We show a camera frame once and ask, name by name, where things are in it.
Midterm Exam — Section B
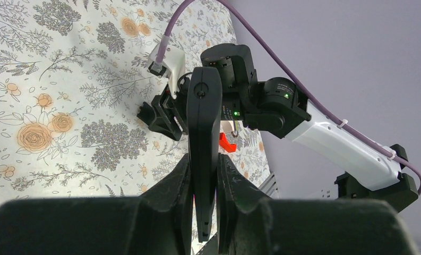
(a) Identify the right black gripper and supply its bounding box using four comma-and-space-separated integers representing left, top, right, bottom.
137, 72, 192, 141

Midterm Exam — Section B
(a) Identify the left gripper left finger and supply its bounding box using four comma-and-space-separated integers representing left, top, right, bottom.
0, 155, 192, 254

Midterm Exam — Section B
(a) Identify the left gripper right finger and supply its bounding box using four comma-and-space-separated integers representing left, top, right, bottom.
217, 154, 418, 254

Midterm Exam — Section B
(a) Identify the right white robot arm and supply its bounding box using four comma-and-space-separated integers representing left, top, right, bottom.
138, 43, 419, 211

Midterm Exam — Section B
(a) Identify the blue and orange toy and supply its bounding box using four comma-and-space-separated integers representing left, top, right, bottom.
219, 132, 237, 153

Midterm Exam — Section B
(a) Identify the floral patterned mat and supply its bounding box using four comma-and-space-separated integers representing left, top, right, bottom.
0, 0, 272, 255

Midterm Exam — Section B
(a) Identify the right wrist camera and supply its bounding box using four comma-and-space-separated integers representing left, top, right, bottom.
146, 43, 186, 99

